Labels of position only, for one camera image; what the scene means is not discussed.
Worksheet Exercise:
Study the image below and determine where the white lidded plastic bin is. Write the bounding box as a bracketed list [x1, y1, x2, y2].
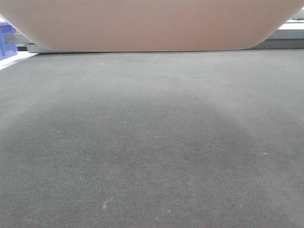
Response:
[0, 0, 304, 52]

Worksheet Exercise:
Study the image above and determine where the blue bin far left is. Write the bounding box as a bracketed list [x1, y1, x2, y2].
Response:
[0, 15, 19, 61]

